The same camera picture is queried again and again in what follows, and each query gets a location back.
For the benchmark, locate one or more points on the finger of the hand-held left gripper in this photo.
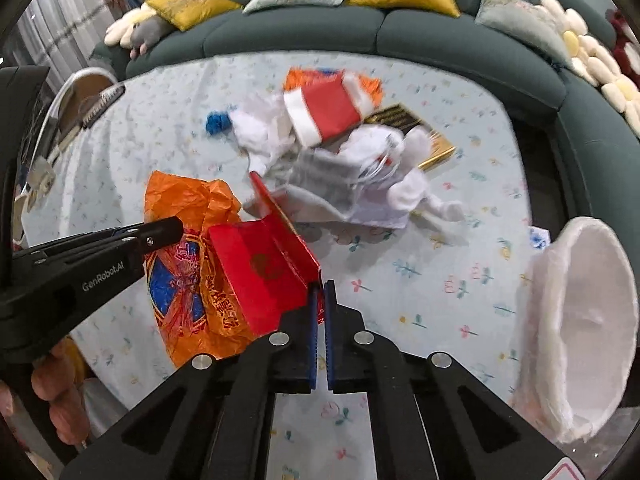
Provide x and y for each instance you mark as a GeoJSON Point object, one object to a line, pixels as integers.
{"type": "Point", "coordinates": [155, 232]}

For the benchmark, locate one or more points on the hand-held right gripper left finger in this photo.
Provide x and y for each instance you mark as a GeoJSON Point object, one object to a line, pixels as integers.
{"type": "Point", "coordinates": [312, 330]}

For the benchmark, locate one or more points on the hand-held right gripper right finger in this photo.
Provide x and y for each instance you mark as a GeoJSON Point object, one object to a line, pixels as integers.
{"type": "Point", "coordinates": [330, 330]}

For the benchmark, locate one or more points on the orange printed plastic bag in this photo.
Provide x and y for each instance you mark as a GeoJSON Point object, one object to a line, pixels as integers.
{"type": "Point", "coordinates": [175, 200]}

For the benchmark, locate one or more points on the red paper box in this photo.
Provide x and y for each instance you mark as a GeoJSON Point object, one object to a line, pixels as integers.
{"type": "Point", "coordinates": [250, 270]}

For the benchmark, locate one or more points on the yellow sign board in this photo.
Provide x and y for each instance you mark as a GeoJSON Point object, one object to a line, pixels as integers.
{"type": "Point", "coordinates": [400, 117]}

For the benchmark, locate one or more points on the white plastic bag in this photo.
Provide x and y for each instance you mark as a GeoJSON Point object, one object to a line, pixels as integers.
{"type": "Point", "coordinates": [580, 320]}

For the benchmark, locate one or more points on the person's left hand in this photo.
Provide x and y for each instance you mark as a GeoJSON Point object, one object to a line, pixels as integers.
{"type": "Point", "coordinates": [47, 380]}

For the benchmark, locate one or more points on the floral light blue tablecloth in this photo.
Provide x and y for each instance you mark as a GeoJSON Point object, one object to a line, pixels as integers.
{"type": "Point", "coordinates": [425, 260]}

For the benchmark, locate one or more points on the small blue crumpled scrap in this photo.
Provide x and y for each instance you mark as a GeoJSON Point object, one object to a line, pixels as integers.
{"type": "Point", "coordinates": [217, 122]}

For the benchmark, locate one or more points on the white chair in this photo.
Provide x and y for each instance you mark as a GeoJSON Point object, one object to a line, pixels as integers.
{"type": "Point", "coordinates": [75, 110]}

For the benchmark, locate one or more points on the crumpled white tissue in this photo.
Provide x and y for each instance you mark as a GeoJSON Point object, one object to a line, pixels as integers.
{"type": "Point", "coordinates": [260, 130]}

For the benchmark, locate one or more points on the grey mesh pouch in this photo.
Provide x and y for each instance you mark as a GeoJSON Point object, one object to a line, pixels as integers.
{"type": "Point", "coordinates": [320, 180]}

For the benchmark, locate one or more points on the white fluffy cloth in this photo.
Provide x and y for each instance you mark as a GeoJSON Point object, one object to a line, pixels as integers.
{"type": "Point", "coordinates": [415, 180]}

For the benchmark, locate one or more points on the grey plush toy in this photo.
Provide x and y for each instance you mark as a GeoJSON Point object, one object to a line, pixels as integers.
{"type": "Point", "coordinates": [150, 35]}

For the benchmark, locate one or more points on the white flower pillow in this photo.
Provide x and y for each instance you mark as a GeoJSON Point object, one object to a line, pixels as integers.
{"type": "Point", "coordinates": [575, 35]}
{"type": "Point", "coordinates": [125, 25]}
{"type": "Point", "coordinates": [620, 92]}

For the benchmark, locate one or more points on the red and white packet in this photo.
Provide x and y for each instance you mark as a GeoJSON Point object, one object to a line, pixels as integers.
{"type": "Point", "coordinates": [325, 105]}

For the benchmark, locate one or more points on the blue and white printed wrapper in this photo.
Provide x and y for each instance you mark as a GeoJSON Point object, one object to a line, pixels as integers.
{"type": "Point", "coordinates": [539, 239]}

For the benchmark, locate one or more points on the sheer white curtain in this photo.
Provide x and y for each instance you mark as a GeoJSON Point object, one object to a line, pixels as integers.
{"type": "Point", "coordinates": [65, 20]}

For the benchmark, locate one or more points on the dark green sofa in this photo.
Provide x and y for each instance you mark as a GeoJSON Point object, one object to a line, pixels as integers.
{"type": "Point", "coordinates": [300, 35]}

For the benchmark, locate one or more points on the dark red plush bear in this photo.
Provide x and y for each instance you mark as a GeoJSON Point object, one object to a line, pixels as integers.
{"type": "Point", "coordinates": [625, 45]}

